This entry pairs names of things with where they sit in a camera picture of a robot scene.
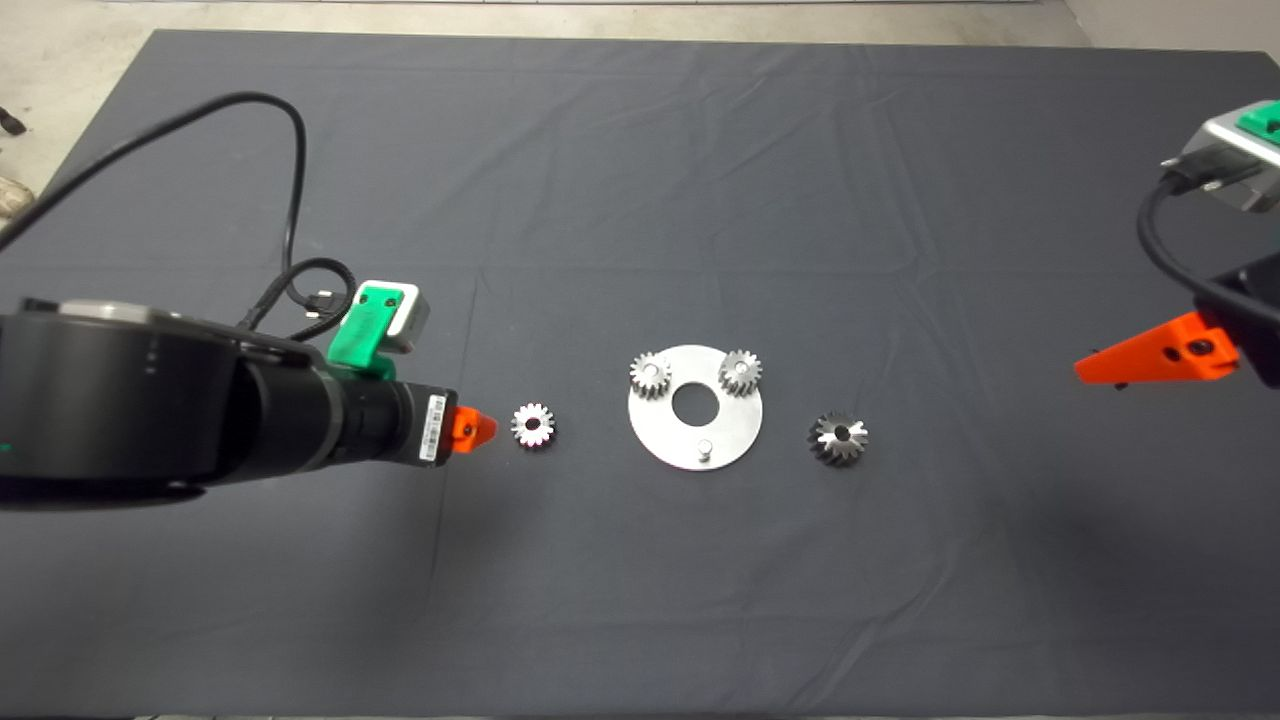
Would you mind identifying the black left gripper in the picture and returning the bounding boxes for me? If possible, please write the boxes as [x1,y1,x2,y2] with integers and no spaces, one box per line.
[396,380,499,468]

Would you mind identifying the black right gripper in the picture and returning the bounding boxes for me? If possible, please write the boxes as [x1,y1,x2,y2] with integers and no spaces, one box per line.
[1074,255,1280,389]

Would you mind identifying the small steel gear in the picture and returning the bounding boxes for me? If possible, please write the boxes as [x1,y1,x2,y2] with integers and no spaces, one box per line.
[720,350,764,398]
[510,402,557,451]
[630,352,673,399]

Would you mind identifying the large steel bevel gear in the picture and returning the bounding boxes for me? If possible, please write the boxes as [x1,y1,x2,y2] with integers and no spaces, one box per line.
[808,410,869,468]

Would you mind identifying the round metal plate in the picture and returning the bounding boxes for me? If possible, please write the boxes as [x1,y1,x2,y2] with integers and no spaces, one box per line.
[628,345,764,472]

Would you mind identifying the dark grey table cloth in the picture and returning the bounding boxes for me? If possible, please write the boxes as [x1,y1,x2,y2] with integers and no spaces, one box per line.
[0,28,1280,719]

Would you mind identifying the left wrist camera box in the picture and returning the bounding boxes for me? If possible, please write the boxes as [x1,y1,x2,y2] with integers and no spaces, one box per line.
[355,280,431,353]

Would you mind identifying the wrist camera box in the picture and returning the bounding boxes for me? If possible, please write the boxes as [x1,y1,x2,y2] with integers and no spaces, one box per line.
[1160,112,1280,213]
[355,280,431,353]

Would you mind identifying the right camera black cable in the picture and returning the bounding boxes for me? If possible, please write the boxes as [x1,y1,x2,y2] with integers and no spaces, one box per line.
[1138,160,1280,326]

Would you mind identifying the camera black cable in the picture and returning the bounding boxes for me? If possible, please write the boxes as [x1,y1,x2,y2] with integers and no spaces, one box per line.
[1138,160,1280,326]
[0,92,308,276]

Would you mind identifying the left green camera mount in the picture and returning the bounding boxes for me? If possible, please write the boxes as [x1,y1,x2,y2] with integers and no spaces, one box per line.
[327,285,419,381]

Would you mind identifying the left arm braided wrist cable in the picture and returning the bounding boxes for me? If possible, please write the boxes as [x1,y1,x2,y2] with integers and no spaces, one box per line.
[240,258,357,336]

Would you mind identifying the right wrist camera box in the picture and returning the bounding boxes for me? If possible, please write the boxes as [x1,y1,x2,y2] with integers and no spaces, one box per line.
[1160,112,1280,213]

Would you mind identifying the left camera black cable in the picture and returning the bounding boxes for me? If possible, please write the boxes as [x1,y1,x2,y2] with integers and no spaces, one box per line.
[0,92,308,276]

